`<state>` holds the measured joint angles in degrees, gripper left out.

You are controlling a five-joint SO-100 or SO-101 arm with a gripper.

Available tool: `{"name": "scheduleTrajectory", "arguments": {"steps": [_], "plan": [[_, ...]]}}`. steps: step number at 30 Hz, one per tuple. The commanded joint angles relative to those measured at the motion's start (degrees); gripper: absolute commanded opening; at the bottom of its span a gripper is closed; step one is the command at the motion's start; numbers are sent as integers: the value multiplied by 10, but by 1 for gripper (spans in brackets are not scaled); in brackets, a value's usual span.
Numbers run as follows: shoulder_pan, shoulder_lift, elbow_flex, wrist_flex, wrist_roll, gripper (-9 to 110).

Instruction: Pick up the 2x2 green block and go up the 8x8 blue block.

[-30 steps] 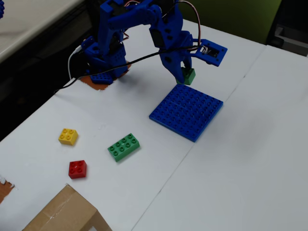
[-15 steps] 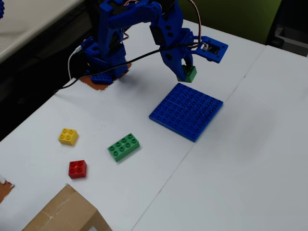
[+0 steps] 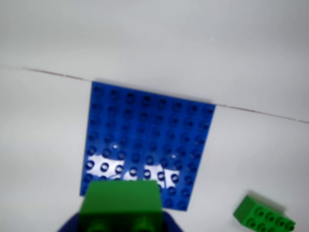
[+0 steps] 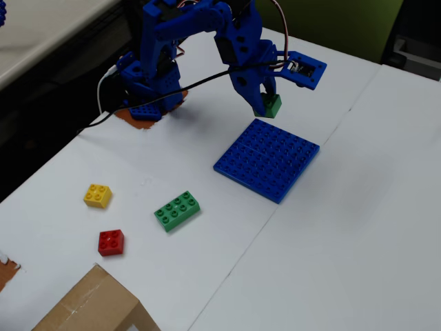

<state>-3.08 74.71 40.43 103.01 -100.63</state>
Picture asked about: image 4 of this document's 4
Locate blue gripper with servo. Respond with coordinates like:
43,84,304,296
214,20,277,117

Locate green 2x2 building block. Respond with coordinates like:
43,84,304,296
252,92,283,119

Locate green 2x4 building block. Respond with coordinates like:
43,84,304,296
154,190,201,233

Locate yellow 2x2 building block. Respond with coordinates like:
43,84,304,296
83,183,113,210

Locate red 2x2 building block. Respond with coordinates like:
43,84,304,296
98,229,125,257

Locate blue 8x8 studded baseplate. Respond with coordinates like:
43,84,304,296
212,118,320,205

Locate brown board under robot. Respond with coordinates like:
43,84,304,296
115,89,189,131

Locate black and grey background bin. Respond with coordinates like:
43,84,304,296
380,0,441,82

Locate white background table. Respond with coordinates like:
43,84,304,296
0,0,122,91

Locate brown cardboard box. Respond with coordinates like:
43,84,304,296
30,263,161,331

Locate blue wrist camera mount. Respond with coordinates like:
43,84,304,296
274,50,328,91

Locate black cable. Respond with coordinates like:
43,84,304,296
76,59,294,136

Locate red and white servo cable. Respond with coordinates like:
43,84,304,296
269,0,291,62

